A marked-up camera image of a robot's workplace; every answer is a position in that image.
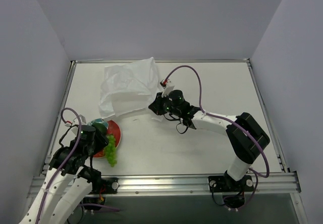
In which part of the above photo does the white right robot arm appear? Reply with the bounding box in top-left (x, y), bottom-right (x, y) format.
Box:
top-left (148, 81), bottom-right (270, 192)

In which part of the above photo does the aluminium table edge rail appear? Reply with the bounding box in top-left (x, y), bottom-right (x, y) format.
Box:
top-left (70, 59), bottom-right (251, 70)

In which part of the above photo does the front aluminium rail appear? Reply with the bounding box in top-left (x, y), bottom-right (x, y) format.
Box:
top-left (117, 173), bottom-right (301, 196)

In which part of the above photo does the white plastic bag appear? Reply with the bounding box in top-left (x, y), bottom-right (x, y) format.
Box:
top-left (98, 57), bottom-right (162, 120)

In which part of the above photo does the red and teal plate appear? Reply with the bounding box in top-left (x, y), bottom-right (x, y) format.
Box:
top-left (88, 119), bottom-right (121, 165)

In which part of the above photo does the green fake grape bunch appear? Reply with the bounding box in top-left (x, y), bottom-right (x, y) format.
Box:
top-left (103, 135), bottom-right (117, 167)

